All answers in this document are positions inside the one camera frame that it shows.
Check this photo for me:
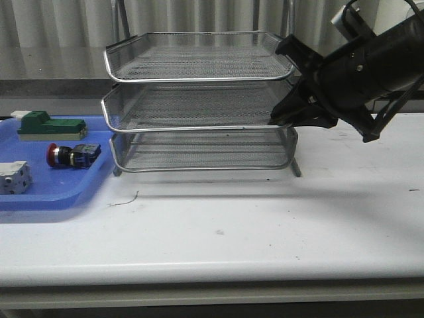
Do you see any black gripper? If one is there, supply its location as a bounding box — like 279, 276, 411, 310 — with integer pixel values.
270, 34, 389, 142

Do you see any thin wire scrap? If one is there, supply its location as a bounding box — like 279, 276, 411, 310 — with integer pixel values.
108, 190, 140, 207

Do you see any grey metal rack frame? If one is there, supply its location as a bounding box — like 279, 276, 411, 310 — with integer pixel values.
101, 1, 297, 175

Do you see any mesh tray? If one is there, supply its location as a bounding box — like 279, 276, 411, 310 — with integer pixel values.
103, 30, 294, 83
109, 127, 298, 173
101, 81, 291, 133

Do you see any black cable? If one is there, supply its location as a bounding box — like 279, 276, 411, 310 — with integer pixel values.
341, 0, 424, 133

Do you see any green terminal block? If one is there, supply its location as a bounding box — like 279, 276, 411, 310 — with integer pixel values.
11, 111, 88, 141

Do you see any grey stone counter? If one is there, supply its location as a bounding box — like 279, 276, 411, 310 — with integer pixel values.
0, 46, 424, 115

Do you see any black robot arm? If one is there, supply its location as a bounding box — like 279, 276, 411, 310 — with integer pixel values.
269, 7, 423, 142

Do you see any white circuit breaker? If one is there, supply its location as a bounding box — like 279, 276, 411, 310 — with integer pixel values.
1, 161, 32, 195

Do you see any red emergency stop button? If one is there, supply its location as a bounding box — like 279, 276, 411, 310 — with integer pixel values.
46, 143, 101, 169

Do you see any blue plastic tray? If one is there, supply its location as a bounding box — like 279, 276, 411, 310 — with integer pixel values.
0, 114, 115, 212

